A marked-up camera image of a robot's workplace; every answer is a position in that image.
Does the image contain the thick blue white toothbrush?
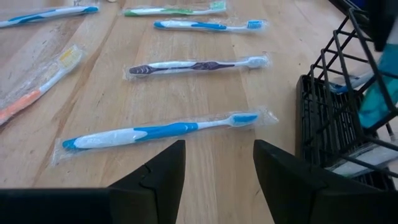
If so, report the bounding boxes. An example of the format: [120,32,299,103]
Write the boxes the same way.
[51,105,279,167]

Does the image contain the black wire basket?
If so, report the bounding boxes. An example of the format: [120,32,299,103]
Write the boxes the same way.
[294,7,398,190]

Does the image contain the white dark-blue toothbrush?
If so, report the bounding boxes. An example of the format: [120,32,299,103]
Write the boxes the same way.
[328,70,376,95]

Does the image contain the purple white toothbrush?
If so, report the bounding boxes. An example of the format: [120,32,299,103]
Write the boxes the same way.
[123,52,273,82]

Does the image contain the orange white toothbrush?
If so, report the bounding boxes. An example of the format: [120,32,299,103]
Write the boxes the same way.
[0,43,86,127]

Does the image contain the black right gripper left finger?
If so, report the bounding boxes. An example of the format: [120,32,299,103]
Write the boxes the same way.
[108,139,187,224]

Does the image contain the green white toothbrush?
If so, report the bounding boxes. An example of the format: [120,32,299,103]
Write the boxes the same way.
[121,0,228,18]

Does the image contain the slim blue white toothbrush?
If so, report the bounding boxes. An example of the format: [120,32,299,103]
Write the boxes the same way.
[152,17,269,34]

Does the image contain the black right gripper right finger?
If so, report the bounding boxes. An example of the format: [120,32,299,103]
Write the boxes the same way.
[253,139,328,224]

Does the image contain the teal toothbrush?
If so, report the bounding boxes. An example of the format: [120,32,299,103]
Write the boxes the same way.
[357,43,398,129]

